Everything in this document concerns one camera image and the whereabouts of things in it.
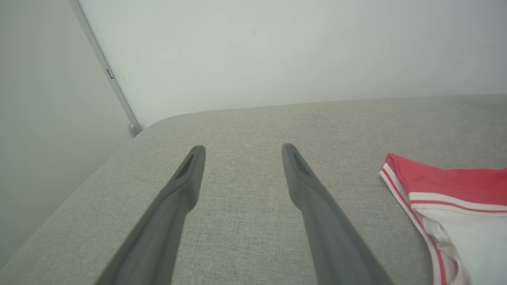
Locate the grey metal wall trim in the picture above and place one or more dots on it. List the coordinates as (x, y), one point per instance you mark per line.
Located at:
(107, 71)

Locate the red basketball jersey white lining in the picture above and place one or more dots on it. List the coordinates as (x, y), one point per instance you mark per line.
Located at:
(455, 186)

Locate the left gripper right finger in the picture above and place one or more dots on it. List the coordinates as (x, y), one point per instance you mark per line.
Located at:
(332, 237)

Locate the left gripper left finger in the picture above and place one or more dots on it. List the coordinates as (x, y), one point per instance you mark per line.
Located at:
(158, 237)

